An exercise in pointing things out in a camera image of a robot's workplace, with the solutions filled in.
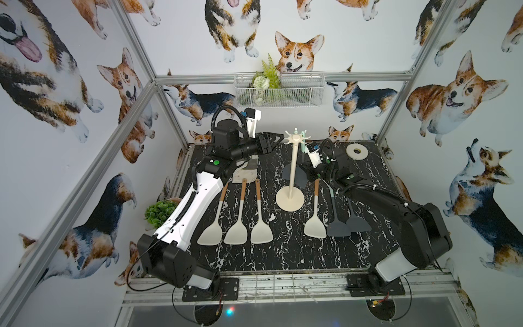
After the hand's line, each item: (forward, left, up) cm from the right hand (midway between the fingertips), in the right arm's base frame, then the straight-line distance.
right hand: (299, 161), depth 85 cm
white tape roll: (+23, -38, -23) cm, 50 cm away
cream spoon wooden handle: (-23, +36, -19) cm, 47 cm away
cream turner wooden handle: (-22, +17, -20) cm, 35 cm away
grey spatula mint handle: (-20, -16, -21) cm, 33 cm away
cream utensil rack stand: (-5, +3, -21) cm, 22 cm away
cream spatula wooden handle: (-23, +26, -20) cm, 40 cm away
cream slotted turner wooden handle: (-19, -7, -21) cm, 30 cm away
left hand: (-5, +7, +20) cm, 21 cm away
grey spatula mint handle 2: (-5, -1, -4) cm, 6 cm away
